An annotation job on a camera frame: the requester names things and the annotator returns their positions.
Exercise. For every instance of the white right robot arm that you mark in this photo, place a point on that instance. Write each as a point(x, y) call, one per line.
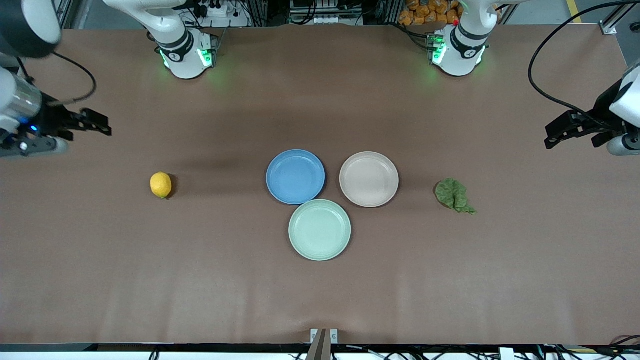
point(182, 50)

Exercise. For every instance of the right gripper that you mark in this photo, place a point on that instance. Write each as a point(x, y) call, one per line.
point(51, 121)

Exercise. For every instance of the metal mount bracket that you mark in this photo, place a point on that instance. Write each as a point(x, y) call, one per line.
point(324, 345)

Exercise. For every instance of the brown table mat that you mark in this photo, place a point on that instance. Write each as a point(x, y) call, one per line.
point(150, 250)

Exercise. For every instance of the white power strip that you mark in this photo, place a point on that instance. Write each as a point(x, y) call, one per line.
point(220, 12)

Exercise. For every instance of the orange packaged goods pile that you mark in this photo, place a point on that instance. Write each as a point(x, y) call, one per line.
point(425, 12)

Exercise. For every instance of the yellow lemon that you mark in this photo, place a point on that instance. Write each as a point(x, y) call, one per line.
point(161, 185)

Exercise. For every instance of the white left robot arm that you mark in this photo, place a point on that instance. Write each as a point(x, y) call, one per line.
point(462, 50)

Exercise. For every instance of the pale green plate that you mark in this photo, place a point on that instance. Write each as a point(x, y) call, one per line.
point(320, 230)

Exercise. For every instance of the blue plate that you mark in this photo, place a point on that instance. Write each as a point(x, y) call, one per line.
point(295, 177)

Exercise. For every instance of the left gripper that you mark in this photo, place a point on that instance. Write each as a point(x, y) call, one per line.
point(601, 120)

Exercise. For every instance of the beige plate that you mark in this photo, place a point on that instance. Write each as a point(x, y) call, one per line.
point(369, 179)

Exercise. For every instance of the green lettuce leaf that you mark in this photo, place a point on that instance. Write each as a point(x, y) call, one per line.
point(452, 195)

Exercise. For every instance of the aluminium frame profile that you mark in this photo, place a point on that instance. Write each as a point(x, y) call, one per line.
point(612, 22)

